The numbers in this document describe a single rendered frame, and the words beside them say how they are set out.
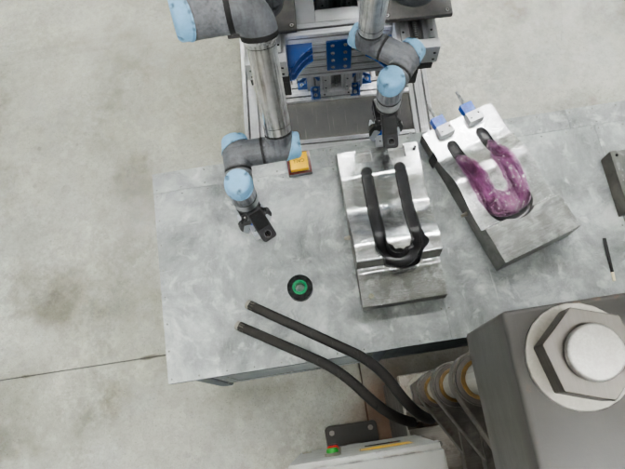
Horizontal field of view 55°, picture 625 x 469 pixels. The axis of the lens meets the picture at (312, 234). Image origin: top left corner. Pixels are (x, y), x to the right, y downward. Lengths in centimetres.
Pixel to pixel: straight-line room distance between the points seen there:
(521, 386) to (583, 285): 138
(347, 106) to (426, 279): 117
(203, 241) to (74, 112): 150
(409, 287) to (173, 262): 76
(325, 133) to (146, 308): 113
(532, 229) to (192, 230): 107
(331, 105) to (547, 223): 125
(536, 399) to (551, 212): 131
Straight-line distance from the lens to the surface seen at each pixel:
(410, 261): 187
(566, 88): 327
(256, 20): 150
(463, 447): 166
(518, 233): 191
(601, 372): 67
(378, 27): 175
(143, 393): 281
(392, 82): 172
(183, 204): 205
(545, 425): 70
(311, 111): 279
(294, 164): 200
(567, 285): 204
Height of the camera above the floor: 267
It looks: 73 degrees down
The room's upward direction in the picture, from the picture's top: 9 degrees counter-clockwise
